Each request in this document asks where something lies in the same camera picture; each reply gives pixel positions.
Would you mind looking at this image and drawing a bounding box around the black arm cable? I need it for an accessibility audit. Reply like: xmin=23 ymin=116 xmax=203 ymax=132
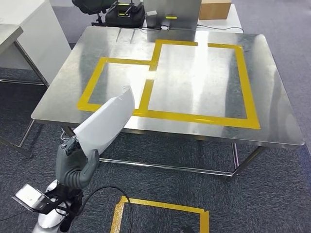
xmin=72 ymin=186 xmax=133 ymax=233

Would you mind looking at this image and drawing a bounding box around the white desk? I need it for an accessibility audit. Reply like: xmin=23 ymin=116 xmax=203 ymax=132
xmin=196 ymin=3 xmax=244 ymax=34

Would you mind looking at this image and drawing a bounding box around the black office chair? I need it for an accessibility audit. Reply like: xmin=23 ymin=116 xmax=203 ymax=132
xmin=72 ymin=0 xmax=115 ymax=26

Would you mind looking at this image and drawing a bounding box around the white triangular plastic part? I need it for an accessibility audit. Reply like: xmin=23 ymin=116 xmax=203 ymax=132
xmin=72 ymin=85 xmax=135 ymax=156

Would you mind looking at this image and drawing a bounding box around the black desk cable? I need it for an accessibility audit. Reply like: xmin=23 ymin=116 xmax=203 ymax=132
xmin=196 ymin=24 xmax=244 ymax=33

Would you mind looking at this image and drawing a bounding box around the grey laptop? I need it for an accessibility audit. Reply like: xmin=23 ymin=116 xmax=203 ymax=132
xmin=143 ymin=0 xmax=202 ymax=32

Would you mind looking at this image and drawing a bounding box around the white cabinet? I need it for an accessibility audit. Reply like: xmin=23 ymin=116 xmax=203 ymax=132
xmin=0 ymin=0 xmax=72 ymax=86

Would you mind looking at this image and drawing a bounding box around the small yellow tape rectangle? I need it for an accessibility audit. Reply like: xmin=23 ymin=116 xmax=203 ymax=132
xmin=77 ymin=57 xmax=157 ymax=114

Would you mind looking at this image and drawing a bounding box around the steel side table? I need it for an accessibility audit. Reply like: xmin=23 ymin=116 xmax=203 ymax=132
xmin=0 ymin=24 xmax=49 ymax=158

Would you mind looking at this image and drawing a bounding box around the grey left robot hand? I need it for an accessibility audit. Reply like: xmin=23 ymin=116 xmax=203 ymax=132
xmin=55 ymin=135 xmax=100 ymax=190

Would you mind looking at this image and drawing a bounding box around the brown cardboard box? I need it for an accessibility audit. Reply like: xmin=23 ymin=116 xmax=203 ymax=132
xmin=199 ymin=0 xmax=232 ymax=20

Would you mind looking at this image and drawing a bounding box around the stainless steel workbench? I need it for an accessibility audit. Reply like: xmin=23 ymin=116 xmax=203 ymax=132
xmin=31 ymin=25 xmax=306 ymax=178

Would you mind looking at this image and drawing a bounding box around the black controller case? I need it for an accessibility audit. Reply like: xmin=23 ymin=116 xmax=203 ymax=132
xmin=105 ymin=0 xmax=146 ymax=29

